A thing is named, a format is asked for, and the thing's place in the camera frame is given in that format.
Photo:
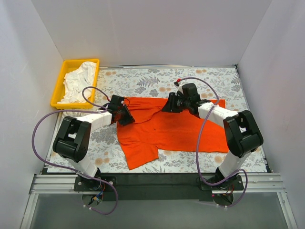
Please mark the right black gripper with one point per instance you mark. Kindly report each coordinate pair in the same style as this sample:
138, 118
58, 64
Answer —
173, 103

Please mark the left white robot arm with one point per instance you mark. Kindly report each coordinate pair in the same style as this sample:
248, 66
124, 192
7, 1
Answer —
73, 137

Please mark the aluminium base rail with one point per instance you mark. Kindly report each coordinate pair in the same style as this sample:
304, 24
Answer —
61, 184

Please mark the yellow plastic bin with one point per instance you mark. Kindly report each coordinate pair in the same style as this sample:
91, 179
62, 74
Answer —
59, 91

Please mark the orange t shirt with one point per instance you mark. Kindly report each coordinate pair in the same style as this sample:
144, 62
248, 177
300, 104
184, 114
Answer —
154, 129

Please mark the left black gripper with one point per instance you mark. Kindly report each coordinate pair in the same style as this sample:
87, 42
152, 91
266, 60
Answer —
125, 114

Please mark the white t shirt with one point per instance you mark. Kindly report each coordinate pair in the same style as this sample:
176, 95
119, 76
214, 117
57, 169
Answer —
75, 81

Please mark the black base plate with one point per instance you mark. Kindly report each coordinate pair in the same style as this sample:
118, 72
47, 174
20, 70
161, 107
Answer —
157, 186

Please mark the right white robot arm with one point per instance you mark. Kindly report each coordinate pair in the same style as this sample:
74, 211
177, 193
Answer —
241, 130

